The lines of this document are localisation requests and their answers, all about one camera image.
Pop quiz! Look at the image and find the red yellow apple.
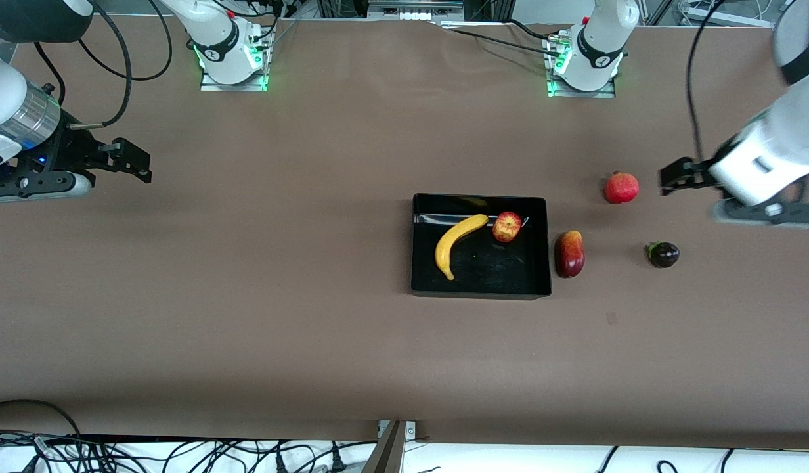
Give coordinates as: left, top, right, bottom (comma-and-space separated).
492, 211, 523, 244

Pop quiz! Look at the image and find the black plastic box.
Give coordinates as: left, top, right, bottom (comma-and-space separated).
410, 192, 552, 301

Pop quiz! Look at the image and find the yellow banana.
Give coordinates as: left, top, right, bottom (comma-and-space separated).
435, 214, 489, 281

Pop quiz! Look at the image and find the red pomegranate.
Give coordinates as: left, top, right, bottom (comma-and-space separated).
605, 171, 640, 205

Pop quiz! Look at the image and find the dark purple eggplant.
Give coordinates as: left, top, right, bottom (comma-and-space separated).
646, 241, 680, 269

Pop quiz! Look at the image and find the red mango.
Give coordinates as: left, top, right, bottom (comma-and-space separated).
555, 230, 586, 279

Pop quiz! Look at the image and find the dark grey mounting bar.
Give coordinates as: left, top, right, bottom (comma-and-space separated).
362, 420, 406, 473

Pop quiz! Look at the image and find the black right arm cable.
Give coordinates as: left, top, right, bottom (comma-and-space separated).
33, 0, 175, 129

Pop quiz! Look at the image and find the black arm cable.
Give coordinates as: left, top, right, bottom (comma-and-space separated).
686, 0, 724, 162
33, 0, 175, 129

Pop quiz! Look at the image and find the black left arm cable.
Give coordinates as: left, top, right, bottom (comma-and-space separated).
686, 0, 724, 162

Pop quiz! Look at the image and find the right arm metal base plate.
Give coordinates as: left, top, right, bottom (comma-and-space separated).
200, 36, 269, 91

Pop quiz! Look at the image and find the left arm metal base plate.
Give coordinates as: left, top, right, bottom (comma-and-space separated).
546, 33, 617, 99

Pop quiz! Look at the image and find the thin black table cable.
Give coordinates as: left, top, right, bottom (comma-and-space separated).
503, 18, 563, 40
443, 28, 560, 57

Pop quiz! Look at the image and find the black looped floor cable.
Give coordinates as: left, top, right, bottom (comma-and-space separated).
0, 399, 83, 438

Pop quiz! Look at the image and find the black floor cable bundle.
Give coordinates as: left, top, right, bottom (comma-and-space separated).
0, 430, 379, 473

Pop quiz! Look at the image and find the silver metal bracket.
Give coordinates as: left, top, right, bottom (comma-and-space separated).
377, 420, 417, 441

